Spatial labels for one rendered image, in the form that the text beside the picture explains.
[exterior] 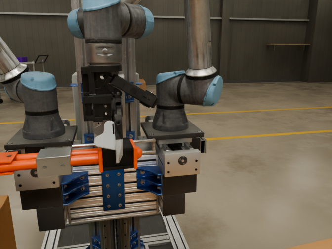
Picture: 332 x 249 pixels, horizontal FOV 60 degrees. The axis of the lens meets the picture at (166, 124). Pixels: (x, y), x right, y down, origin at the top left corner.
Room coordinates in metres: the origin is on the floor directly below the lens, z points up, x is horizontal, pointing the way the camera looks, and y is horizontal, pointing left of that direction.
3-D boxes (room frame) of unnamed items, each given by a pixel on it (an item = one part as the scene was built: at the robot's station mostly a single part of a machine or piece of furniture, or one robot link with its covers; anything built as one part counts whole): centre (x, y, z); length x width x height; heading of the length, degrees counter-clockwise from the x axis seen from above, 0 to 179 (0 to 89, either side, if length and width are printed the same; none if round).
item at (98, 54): (0.63, 0.13, 1.34); 0.08 x 0.08 x 0.05
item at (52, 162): (0.60, 0.25, 1.11); 0.07 x 0.07 x 0.04; 15
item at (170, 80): (1.16, -0.02, 1.20); 0.13 x 0.12 x 0.14; 60
